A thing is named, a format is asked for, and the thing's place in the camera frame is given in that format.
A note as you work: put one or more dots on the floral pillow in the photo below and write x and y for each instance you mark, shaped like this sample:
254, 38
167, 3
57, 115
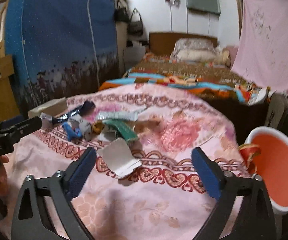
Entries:
196, 50

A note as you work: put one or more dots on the black handbag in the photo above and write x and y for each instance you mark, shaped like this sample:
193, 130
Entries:
120, 13

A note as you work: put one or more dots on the green wall panel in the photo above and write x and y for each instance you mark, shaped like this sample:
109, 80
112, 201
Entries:
207, 6

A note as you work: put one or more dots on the blue small wrapper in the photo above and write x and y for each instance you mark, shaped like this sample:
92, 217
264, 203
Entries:
72, 132

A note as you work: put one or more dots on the wooden headboard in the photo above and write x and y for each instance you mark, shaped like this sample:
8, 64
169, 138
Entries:
163, 43

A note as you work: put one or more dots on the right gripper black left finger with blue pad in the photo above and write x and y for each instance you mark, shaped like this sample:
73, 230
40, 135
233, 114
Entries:
31, 218

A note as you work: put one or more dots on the grey tissue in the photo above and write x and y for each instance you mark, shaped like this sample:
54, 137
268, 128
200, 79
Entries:
83, 125

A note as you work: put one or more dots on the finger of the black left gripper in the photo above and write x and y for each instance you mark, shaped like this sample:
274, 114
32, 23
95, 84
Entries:
18, 127

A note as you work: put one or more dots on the green patterned wrapper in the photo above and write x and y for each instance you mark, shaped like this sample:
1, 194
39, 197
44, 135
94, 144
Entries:
120, 130

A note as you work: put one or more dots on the colourful cartoon bedspread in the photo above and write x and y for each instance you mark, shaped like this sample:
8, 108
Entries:
204, 79

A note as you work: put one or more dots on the beige tissue box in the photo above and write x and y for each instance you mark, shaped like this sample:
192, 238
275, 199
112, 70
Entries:
52, 107

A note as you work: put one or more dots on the pink floral quilt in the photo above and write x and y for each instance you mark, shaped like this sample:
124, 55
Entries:
164, 198

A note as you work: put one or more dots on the white medicine sachet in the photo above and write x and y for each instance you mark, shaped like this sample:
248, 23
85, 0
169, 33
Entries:
119, 115

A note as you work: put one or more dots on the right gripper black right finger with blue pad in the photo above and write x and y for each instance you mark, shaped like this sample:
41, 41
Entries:
255, 219

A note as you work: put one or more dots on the person's left hand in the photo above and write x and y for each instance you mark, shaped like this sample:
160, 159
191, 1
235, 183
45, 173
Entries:
3, 176

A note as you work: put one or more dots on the pink hanging curtain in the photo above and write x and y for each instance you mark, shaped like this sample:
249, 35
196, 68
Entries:
262, 55

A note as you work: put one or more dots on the wooden cabinet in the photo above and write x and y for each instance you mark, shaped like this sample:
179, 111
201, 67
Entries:
8, 105

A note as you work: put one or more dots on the white nightstand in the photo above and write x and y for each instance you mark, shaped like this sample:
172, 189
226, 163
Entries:
134, 52

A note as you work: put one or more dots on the grey handbag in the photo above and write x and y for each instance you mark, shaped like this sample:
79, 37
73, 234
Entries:
135, 26

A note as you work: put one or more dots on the red yellow wrapper in bin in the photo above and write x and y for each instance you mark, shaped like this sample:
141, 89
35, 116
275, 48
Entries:
249, 152

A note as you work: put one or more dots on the blue fabric wardrobe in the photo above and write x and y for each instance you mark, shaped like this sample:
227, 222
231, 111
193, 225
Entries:
60, 48

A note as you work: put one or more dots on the dark blue foil wrapper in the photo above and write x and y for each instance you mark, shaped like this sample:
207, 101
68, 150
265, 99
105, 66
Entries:
80, 110

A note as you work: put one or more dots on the orange bin with white rim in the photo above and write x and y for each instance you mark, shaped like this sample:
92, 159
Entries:
272, 164

